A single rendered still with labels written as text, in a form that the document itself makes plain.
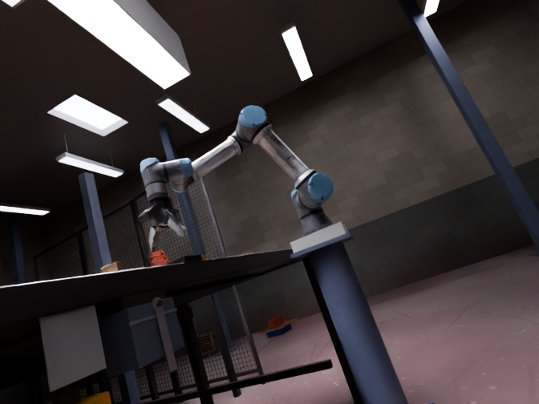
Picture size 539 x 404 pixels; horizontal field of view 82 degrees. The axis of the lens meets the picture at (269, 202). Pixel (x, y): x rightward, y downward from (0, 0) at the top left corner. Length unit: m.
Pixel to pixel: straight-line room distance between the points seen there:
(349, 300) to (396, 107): 5.52
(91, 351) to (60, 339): 0.06
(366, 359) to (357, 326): 0.13
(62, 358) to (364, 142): 6.06
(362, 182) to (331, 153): 0.83
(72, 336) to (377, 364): 1.10
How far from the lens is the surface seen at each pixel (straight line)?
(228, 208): 6.78
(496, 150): 5.31
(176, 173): 1.27
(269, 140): 1.37
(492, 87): 6.98
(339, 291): 1.38
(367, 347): 1.43
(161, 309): 0.80
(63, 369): 0.69
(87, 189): 3.52
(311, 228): 1.41
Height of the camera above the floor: 0.78
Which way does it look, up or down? 14 degrees up
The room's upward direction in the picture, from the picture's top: 20 degrees counter-clockwise
